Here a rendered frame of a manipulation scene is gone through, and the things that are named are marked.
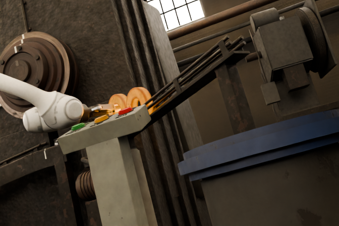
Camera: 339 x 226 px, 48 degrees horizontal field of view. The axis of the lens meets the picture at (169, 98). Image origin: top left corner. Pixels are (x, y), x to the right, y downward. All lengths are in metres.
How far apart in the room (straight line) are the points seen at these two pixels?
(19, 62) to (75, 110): 0.80
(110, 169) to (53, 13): 1.47
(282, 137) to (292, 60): 5.31
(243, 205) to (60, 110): 0.86
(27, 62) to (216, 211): 1.56
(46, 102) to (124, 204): 0.51
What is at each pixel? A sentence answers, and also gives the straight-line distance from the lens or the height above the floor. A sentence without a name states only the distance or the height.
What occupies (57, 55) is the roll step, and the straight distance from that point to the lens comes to 2.05.
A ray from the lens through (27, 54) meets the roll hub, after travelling 2.08.
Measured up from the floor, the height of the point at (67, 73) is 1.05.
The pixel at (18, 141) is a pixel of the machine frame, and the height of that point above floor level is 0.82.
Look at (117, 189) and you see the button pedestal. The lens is 1.03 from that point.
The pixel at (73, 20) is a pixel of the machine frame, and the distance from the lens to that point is 2.27.
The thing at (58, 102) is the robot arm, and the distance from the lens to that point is 1.35.
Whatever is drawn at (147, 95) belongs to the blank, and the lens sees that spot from 1.52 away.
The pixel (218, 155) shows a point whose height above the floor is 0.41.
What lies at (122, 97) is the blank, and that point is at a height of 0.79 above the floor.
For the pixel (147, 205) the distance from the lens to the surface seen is 1.18.
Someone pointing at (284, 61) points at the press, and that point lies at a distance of 5.85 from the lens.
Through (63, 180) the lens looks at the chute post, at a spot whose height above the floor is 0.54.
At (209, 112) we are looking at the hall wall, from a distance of 7.96.
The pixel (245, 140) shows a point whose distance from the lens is 0.57.
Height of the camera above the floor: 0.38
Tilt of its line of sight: 12 degrees up
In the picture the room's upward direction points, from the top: 15 degrees counter-clockwise
